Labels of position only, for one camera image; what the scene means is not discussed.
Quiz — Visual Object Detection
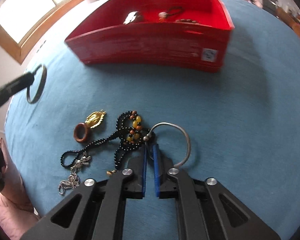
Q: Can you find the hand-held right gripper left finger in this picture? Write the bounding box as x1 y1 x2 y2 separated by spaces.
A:
20 144 148 240

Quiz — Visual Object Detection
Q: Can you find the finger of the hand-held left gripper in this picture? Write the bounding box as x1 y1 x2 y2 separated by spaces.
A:
0 71 36 117

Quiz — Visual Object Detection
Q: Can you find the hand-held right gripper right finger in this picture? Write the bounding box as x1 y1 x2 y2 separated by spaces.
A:
152 144 282 240

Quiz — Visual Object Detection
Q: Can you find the dark thin bangle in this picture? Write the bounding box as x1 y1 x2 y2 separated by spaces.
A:
26 64 47 104

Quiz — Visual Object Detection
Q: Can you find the silver bangle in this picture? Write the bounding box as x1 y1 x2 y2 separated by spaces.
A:
143 122 192 168

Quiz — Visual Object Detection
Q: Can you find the black and yellow bead bracelet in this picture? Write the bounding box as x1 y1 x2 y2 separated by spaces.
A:
107 110 155 176

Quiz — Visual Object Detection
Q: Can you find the silver horse pendant chain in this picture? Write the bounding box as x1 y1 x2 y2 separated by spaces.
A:
58 155 92 195

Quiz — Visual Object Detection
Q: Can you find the gold leaf pendant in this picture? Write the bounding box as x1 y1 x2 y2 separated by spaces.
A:
86 109 107 129

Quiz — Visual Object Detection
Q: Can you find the brown wooden ring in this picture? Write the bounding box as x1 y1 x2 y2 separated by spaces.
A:
73 122 90 143

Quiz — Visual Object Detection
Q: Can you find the red box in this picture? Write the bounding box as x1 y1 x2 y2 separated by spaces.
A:
64 0 235 74

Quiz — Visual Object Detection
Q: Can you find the dark stone link bracelet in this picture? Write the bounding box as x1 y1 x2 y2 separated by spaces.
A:
123 11 143 25

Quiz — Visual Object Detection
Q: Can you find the brown wooden bead bracelet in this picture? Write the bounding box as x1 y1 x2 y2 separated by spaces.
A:
175 18 202 25

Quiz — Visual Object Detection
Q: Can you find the black cord gold charm pendant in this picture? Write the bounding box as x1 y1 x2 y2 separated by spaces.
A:
158 6 184 20

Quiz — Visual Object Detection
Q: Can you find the wooden desk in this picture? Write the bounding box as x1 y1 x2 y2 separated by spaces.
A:
277 5 300 36

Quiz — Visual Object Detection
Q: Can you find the black office chair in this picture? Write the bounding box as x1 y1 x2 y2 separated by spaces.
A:
261 0 280 11

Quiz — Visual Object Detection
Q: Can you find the large wooden frame window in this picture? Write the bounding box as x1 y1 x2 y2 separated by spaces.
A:
0 0 94 63

